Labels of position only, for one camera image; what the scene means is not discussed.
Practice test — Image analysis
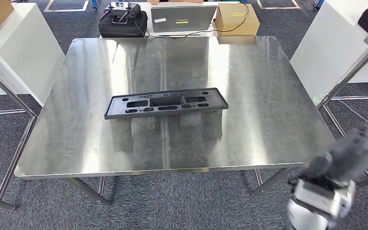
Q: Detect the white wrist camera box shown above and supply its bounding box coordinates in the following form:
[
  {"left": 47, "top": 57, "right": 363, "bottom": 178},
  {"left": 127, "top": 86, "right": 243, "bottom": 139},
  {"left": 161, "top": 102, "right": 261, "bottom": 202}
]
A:
[{"left": 293, "top": 178, "right": 357, "bottom": 220}]

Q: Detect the black plastic panel part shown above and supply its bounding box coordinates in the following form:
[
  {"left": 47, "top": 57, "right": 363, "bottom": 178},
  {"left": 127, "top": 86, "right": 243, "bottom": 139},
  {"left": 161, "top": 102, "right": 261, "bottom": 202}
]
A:
[{"left": 103, "top": 88, "right": 229, "bottom": 120}]

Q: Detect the grey remote controller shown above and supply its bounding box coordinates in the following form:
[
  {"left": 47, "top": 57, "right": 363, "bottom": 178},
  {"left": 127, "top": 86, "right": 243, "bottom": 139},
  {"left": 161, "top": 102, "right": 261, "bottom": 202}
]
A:
[{"left": 99, "top": 2, "right": 142, "bottom": 23}]

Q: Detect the white desk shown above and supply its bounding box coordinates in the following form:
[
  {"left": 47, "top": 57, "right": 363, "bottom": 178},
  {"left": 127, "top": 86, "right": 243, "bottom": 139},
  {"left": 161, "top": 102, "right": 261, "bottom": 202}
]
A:
[{"left": 136, "top": 1, "right": 235, "bottom": 38}]

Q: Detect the steel workbench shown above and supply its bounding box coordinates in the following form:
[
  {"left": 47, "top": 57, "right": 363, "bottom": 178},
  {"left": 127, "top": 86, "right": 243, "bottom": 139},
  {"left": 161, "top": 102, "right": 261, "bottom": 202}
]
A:
[{"left": 14, "top": 35, "right": 336, "bottom": 206}]

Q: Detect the white partition board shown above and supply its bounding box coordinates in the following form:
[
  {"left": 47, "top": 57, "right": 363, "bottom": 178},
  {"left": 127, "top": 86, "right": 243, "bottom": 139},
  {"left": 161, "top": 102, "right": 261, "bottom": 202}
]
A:
[
  {"left": 0, "top": 3, "right": 66, "bottom": 107},
  {"left": 290, "top": 0, "right": 368, "bottom": 102}
]

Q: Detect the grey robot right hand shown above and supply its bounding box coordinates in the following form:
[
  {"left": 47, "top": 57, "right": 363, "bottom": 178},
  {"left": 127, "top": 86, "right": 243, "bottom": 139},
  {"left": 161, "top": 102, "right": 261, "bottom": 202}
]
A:
[{"left": 303, "top": 101, "right": 368, "bottom": 189}]

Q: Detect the grey floor cable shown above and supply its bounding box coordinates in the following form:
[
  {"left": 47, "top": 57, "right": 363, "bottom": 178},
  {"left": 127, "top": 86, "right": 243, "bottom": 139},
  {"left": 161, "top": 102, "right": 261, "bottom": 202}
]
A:
[{"left": 337, "top": 100, "right": 368, "bottom": 123}]

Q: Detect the grey laptop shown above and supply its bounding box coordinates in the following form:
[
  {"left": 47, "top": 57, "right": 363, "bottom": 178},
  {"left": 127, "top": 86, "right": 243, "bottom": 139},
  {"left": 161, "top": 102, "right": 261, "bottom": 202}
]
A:
[{"left": 150, "top": 4, "right": 219, "bottom": 34}]

